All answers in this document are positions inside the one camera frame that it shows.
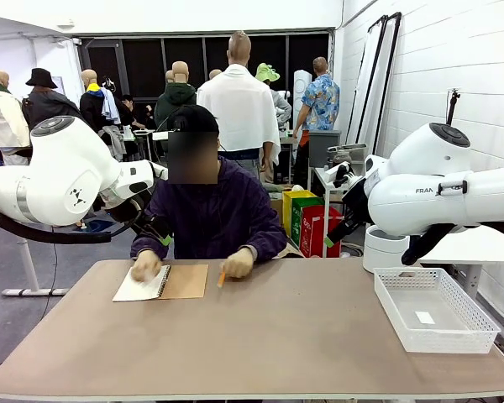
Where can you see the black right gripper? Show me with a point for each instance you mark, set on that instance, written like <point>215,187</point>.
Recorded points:
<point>357,205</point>

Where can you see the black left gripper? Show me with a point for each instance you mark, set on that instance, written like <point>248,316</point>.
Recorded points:
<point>147,224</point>

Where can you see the spiral notebook brown cover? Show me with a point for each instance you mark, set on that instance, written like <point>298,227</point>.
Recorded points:
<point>185,283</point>

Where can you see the yellow pencil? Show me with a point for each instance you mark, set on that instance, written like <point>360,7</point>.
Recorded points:
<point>221,280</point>

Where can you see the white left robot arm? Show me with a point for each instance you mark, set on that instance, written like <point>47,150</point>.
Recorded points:
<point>59,180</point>

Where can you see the person left forearm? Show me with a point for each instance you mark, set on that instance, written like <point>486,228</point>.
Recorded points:
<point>269,243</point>

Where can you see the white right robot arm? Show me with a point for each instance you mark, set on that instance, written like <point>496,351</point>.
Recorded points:
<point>424,197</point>

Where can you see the person right forearm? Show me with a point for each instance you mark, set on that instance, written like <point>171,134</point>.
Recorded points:
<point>145,247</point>

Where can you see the person right hand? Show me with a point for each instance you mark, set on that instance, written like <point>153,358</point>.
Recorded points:
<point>146,265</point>

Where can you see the person left hand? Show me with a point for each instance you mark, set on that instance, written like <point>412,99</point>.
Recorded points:
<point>239,263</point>

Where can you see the red bag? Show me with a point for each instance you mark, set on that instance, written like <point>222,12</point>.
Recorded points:
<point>315,235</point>

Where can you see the green bag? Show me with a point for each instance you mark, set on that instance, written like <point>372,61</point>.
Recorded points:
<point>298,222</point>

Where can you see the white side table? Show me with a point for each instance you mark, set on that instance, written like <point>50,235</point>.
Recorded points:
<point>323,197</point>

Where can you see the white cylindrical bin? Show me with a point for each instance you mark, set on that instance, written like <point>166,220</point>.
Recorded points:
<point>382,252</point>

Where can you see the yellow bag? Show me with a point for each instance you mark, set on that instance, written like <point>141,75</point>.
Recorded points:
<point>292,210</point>

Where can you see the person torso purple jacket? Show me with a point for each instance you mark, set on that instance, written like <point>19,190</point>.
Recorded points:
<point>218,210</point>

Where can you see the cardboard box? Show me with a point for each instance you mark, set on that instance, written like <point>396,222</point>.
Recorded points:
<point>277,210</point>

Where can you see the glass jar dark liquid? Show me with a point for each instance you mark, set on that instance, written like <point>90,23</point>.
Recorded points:
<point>340,158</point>

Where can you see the person blurred head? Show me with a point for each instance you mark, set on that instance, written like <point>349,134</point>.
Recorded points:
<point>193,157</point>

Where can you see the grey bin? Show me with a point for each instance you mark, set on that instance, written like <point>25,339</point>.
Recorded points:
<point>323,147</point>

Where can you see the grey tool on shelf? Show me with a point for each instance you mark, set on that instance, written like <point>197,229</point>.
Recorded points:
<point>348,147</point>

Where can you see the small white basket label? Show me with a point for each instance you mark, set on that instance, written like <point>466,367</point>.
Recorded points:
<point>424,317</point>

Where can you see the black cap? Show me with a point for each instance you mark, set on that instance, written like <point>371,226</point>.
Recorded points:
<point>193,119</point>

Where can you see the background person black hair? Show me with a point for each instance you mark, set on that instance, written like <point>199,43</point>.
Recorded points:
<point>130,109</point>

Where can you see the mannequin in floral shirt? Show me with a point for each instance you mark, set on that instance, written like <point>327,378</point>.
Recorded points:
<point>319,105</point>

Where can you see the white table stand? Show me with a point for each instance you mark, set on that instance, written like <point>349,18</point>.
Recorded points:
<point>31,268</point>

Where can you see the mannequin in green hoodie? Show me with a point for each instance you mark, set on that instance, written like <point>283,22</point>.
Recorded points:
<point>174,98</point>

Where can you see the white work table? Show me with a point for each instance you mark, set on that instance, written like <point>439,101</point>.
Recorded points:
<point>479,245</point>

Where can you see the mannequin with white cloth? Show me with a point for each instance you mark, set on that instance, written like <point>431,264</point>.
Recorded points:
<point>239,109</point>

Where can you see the white tall air purifier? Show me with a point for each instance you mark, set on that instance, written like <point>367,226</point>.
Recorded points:
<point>302,90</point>

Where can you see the mannequin with yellow scarf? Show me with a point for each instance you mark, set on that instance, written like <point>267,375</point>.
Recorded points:
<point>93,105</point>

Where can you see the white plastic mesh basket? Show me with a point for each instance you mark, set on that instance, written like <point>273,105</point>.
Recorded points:
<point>458,336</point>

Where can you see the black framed white panel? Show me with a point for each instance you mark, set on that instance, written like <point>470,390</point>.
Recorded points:
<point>367,84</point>
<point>386,80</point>

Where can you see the bare mannequin head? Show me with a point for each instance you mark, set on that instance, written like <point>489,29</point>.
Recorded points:
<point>215,74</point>
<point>169,76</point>

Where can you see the mannequin with green hat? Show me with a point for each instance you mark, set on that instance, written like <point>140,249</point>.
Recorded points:
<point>273,84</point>

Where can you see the black tripod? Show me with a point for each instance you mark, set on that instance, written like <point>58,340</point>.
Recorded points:
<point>453,107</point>

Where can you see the mannequin with black hat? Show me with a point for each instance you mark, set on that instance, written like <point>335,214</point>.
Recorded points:
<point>46,103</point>

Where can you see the mannequin in cream coat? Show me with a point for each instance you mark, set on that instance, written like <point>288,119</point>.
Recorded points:
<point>4,117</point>

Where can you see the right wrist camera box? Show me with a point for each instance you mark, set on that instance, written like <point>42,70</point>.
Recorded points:
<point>342,173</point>

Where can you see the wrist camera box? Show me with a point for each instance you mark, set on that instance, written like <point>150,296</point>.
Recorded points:
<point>342,173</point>
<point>159,170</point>

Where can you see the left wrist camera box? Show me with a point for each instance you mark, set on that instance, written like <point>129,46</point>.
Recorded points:
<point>159,170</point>

